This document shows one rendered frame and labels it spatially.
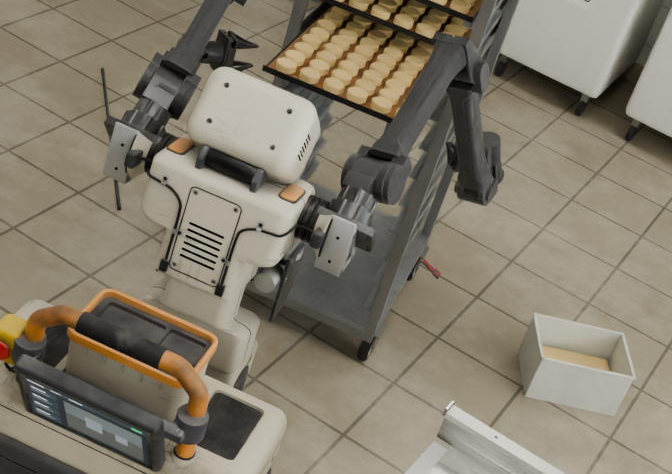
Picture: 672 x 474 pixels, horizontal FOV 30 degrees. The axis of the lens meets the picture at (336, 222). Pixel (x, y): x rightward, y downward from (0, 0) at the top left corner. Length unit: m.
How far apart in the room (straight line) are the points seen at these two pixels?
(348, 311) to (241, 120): 1.51
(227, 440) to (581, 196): 3.01
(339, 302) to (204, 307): 1.31
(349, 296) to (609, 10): 2.12
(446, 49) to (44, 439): 1.08
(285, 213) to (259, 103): 0.20
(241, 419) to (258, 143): 0.49
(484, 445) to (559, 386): 1.61
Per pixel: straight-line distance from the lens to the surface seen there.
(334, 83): 2.99
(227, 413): 2.23
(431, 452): 2.26
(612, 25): 5.36
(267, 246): 2.23
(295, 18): 3.24
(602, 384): 3.86
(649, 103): 5.41
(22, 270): 3.76
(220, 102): 2.25
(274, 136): 2.21
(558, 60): 5.48
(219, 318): 2.41
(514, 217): 4.67
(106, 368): 2.16
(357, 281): 3.78
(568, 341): 4.01
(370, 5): 3.28
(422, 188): 3.31
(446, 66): 2.51
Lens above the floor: 2.32
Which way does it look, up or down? 33 degrees down
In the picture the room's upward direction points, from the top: 18 degrees clockwise
